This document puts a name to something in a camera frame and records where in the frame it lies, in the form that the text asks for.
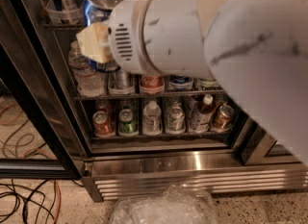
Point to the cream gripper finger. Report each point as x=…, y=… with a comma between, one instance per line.
x=94, y=43

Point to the blue pepsi can top shelf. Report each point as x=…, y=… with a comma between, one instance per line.
x=100, y=11

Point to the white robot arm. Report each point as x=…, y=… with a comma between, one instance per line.
x=257, y=50

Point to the silver diet soda can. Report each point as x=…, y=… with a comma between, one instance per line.
x=122, y=79

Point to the front red coca-cola can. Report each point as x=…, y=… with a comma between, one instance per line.
x=149, y=81

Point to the orange soda can bottom shelf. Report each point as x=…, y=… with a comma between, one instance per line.
x=102, y=123

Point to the green soda can bottom shelf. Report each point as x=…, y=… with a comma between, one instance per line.
x=127, y=125

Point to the small water bottle bottom shelf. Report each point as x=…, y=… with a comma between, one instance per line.
x=151, y=119

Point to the front blue pepsi can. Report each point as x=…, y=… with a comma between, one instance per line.
x=180, y=82

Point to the stainless steel fridge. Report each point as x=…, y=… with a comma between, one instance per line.
x=119, y=166

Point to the silver green can bottom shelf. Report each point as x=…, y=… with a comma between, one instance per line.
x=175, y=120

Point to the front green soda can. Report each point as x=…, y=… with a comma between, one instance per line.
x=208, y=82

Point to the brown can bottom shelf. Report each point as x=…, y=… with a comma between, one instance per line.
x=223, y=117

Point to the front clear water bottle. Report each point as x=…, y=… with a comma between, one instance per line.
x=89, y=81

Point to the left sliding glass door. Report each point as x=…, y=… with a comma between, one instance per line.
x=34, y=69

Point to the sliding glass door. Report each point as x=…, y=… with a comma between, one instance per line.
x=34, y=69
x=261, y=148

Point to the brown tea bottle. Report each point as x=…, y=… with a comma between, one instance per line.
x=202, y=114

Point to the right sliding glass door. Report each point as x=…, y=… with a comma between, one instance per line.
x=261, y=148

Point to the clear plastic bag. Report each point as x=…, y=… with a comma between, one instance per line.
x=175, y=205

